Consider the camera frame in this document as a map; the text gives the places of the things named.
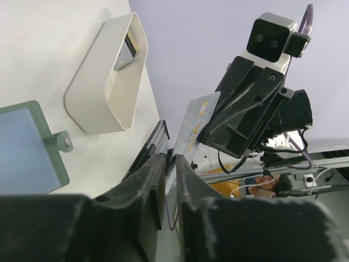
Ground person in yellow shirt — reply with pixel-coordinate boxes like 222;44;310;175
210;174;293;198

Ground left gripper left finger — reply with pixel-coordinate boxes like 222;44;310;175
1;153;167;261

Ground aluminium frame rail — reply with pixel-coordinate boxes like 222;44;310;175
122;120;170;181

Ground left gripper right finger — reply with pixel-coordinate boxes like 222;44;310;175
176;155;348;261

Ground silver credit card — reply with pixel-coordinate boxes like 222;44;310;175
172;92;221;163

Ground stack of credit cards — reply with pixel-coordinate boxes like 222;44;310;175
113;29;139;71

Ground white plastic tray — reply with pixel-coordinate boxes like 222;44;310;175
65;12;148;135

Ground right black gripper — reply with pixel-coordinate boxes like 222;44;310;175
200;56;313;158

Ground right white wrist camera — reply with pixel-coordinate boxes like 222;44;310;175
241;13;297;74

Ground green leather card holder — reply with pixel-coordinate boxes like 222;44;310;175
1;100;74;195

